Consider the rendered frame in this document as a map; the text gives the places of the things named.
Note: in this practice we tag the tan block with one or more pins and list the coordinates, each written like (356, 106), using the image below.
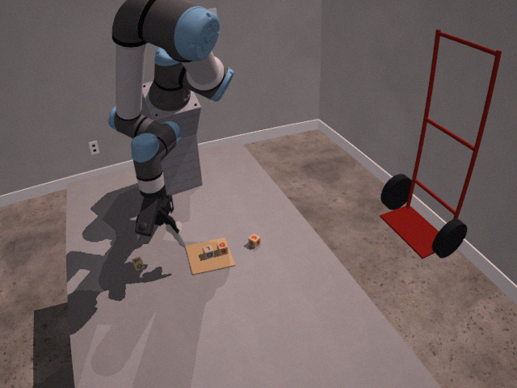
(138, 264)
(254, 240)
(208, 252)
(222, 248)

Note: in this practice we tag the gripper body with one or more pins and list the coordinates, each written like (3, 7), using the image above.
(165, 203)

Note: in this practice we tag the tan flat mat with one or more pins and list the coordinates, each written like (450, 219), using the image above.
(198, 262)

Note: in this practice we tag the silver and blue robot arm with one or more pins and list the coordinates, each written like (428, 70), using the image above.
(180, 30)

